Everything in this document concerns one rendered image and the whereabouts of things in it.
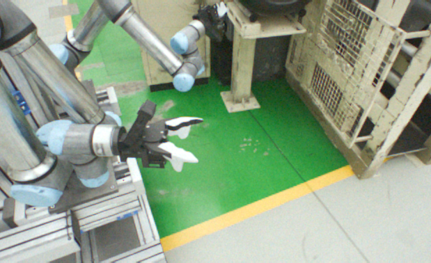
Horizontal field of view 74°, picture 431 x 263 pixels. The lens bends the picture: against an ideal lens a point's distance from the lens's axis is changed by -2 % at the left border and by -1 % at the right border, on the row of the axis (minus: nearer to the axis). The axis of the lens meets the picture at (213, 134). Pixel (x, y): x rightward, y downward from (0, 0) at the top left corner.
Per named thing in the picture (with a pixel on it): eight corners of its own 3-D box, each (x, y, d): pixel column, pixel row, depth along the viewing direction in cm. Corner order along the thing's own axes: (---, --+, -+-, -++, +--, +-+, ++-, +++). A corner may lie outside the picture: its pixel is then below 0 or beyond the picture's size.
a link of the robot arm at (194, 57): (185, 83, 124) (175, 60, 117) (191, 68, 131) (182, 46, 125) (202, 79, 121) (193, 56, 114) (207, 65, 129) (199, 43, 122)
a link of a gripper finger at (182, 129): (197, 129, 78) (166, 141, 74) (196, 110, 74) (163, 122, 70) (203, 136, 76) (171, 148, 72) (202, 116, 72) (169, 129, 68)
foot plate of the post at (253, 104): (220, 93, 253) (220, 90, 250) (249, 88, 258) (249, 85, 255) (228, 113, 235) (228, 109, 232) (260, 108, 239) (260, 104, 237)
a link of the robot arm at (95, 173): (117, 158, 85) (107, 132, 77) (106, 190, 77) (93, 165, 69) (91, 158, 85) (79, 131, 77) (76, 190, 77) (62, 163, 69)
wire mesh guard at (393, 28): (285, 66, 228) (303, -31, 179) (287, 66, 229) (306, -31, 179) (348, 149, 167) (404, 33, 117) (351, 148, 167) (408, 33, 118)
